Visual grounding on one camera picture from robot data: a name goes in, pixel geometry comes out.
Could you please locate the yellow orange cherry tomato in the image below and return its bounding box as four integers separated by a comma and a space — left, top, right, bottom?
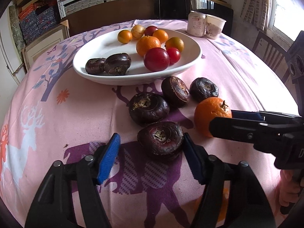
165, 36, 184, 52

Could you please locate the white oval plate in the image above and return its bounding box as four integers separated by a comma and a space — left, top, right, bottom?
73, 28, 202, 86

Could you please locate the white paper cup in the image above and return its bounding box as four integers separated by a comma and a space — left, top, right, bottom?
205, 14, 226, 40

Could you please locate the framed picture leaning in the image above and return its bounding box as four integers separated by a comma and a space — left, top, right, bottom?
22, 20, 70, 71

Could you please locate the dark wooden chair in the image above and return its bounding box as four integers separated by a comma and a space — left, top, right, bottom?
251, 31, 290, 84

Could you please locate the pink floral tablecloth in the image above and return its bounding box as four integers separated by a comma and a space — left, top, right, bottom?
1, 20, 298, 227

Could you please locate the dark water chestnut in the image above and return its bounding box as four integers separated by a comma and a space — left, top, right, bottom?
137, 121, 183, 163
190, 77, 219, 102
85, 58, 106, 75
129, 93, 170, 127
161, 76, 190, 109
104, 53, 131, 76

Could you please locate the pale yellow round fruit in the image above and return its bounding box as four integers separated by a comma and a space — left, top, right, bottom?
131, 25, 145, 40

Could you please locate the dark red small tomato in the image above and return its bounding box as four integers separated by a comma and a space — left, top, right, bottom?
144, 26, 158, 36

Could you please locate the large orange mandarin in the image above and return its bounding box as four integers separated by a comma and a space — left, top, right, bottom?
136, 36, 161, 57

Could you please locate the patterned curtain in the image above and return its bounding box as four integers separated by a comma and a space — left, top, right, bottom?
240, 0, 272, 31

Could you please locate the orange mandarin with stem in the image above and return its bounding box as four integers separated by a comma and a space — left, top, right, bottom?
194, 97, 232, 137

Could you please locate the small orange tomato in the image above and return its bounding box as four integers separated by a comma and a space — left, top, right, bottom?
153, 29, 169, 44

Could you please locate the person right hand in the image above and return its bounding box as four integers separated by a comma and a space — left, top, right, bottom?
279, 169, 302, 207

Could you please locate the bright red cherry tomato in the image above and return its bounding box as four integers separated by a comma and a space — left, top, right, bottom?
166, 47, 180, 65

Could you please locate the dark red cherry tomato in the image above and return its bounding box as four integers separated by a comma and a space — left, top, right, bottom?
144, 47, 170, 72

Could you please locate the white drink can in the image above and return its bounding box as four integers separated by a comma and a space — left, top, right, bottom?
187, 11, 207, 37

